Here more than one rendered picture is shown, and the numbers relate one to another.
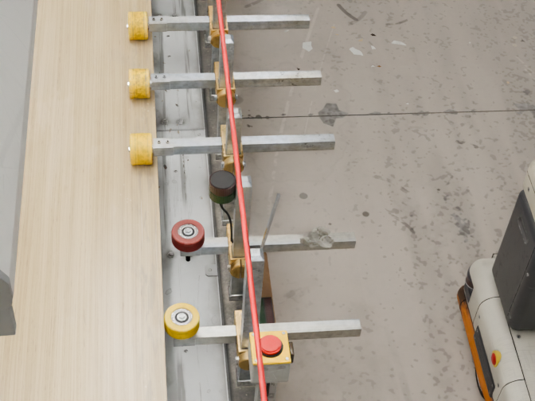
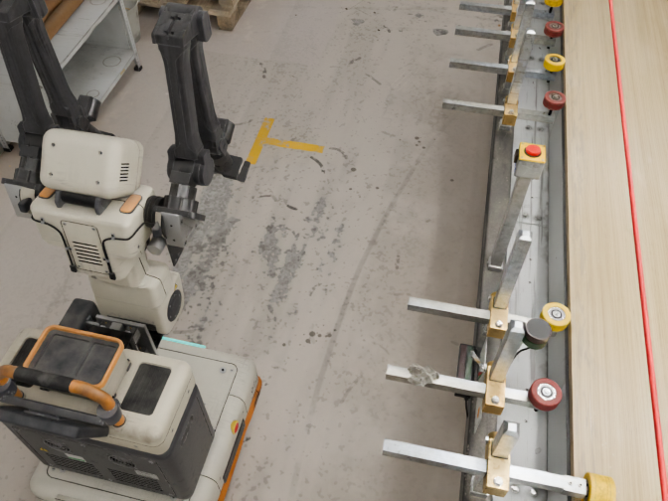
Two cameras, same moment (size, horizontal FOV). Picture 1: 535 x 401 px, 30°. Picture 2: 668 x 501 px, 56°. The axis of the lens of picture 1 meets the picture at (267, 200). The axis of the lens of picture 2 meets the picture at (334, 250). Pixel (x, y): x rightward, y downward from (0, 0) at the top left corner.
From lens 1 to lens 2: 2.46 m
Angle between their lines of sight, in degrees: 79
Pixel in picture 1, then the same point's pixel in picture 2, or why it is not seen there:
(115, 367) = (607, 289)
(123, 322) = (602, 321)
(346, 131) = not seen: outside the picture
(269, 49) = not seen: outside the picture
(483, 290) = (207, 488)
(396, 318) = not seen: outside the picture
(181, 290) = (526, 449)
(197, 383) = (520, 361)
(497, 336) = (225, 439)
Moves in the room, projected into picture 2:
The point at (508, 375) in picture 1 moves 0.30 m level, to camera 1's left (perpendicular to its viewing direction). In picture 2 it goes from (237, 404) to (313, 432)
